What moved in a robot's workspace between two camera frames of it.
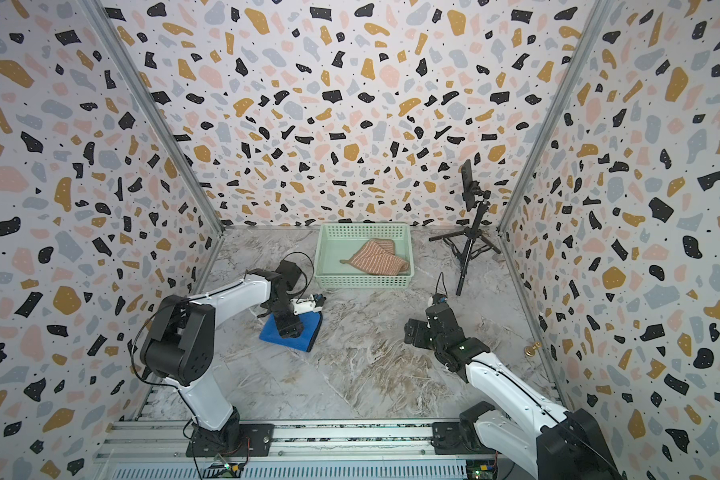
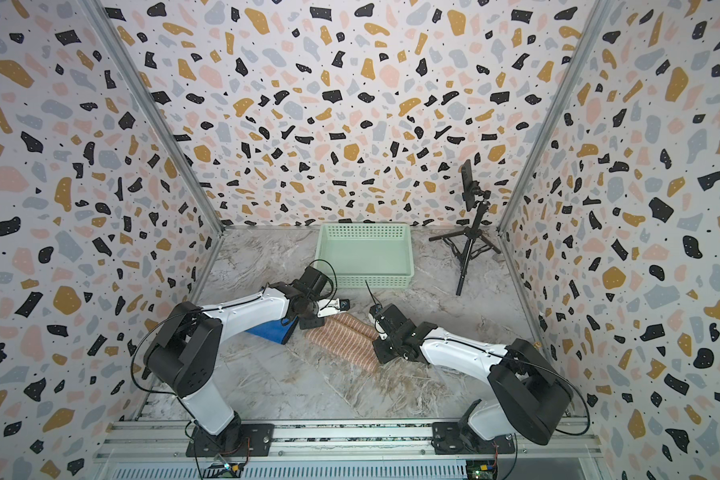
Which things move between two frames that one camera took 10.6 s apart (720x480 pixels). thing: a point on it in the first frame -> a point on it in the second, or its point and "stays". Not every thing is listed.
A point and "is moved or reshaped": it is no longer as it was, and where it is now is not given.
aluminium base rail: x=359 y=450 stays
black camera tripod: x=470 y=242 stays
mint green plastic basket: x=339 y=242 stays
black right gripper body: x=423 y=336 -> x=385 y=350
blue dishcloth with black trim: x=311 y=323 is moved or reshaped
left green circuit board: x=224 y=470 stays
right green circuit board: x=481 y=469 stays
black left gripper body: x=289 y=322 -> x=312 y=321
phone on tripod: x=470 y=186 stays
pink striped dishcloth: x=378 y=258 -> x=349 y=337
